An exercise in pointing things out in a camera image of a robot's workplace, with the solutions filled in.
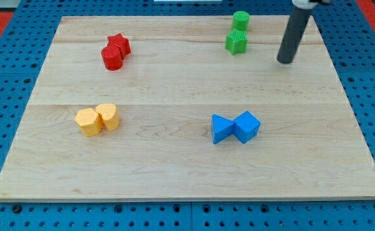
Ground yellow heart block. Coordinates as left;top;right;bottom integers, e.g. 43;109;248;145
96;103;120;131

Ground red cylinder block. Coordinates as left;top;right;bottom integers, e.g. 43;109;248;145
101;46;122;71

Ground blue cube block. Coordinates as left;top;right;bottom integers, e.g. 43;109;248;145
233;111;261;144

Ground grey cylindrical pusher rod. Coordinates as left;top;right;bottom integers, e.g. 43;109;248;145
276;6;312;64

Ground green star block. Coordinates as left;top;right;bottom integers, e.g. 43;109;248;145
225;29;248;55

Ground green cylinder block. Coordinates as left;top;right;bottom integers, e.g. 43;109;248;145
232;11;250;31

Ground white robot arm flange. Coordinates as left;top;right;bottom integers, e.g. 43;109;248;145
292;0;333;10

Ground red star block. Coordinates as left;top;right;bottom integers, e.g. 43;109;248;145
108;33;131;60

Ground blue triangle block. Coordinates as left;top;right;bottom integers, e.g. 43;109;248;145
211;114;234;144

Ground light wooden board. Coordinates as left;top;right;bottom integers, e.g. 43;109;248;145
0;15;375;203

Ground yellow hexagon block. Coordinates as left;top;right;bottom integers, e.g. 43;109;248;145
74;108;103;137

